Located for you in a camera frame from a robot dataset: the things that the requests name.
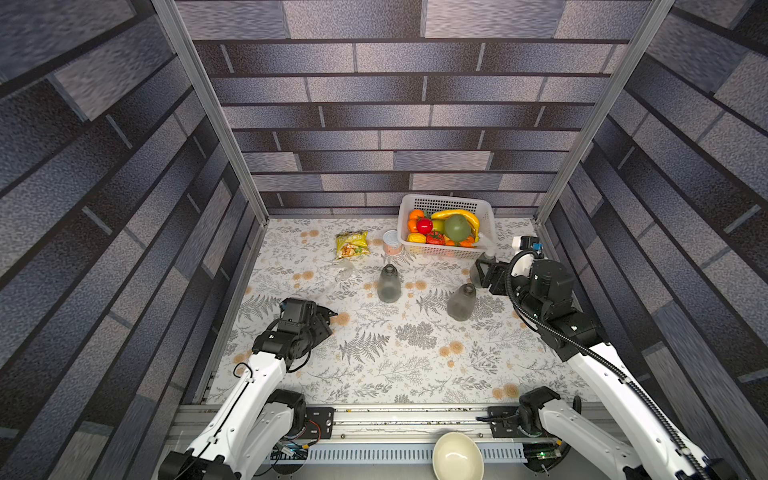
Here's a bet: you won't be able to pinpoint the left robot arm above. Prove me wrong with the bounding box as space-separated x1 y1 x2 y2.
158 298 337 479

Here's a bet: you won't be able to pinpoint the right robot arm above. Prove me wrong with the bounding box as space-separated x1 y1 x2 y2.
475 250 738 479

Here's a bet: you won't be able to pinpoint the yellow banana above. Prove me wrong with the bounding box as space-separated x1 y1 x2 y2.
431 209 480 247

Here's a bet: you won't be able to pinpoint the green round fruit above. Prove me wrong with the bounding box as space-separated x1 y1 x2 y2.
444 214 474 243

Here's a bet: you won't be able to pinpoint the white plastic basket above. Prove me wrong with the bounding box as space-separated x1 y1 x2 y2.
397 194 497 260

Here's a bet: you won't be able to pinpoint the red apple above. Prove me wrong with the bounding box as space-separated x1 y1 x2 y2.
417 218 434 235

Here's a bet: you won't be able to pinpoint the yellow lemon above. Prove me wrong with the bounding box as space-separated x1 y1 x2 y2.
407 232 427 243

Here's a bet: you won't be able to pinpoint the yellow snack bag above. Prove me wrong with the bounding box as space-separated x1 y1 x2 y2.
335 230 370 260

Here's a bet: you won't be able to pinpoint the tin can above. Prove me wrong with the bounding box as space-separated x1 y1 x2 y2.
382 230 403 256

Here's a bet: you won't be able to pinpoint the cream ceramic bowl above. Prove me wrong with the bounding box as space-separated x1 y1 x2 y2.
432 432 485 480

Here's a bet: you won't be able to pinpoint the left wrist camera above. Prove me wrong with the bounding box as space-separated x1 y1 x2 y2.
280 298 317 325

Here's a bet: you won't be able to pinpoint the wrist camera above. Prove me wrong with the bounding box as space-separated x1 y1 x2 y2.
280 298 317 325
512 235 543 251

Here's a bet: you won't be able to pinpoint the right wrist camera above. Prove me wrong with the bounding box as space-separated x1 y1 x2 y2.
512 235 543 251

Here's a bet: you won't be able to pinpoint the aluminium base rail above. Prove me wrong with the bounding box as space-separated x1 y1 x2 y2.
173 403 661 466

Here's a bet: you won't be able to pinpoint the black corrugated cable hose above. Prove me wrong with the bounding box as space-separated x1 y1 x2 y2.
503 248 715 480

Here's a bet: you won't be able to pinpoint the right aluminium frame post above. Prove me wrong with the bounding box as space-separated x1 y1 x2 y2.
534 0 674 227

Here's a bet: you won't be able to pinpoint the aluminium frame post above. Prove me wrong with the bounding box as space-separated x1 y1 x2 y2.
534 0 674 227
151 0 269 226

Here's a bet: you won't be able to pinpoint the left aluminium frame post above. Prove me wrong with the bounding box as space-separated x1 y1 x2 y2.
151 0 269 226

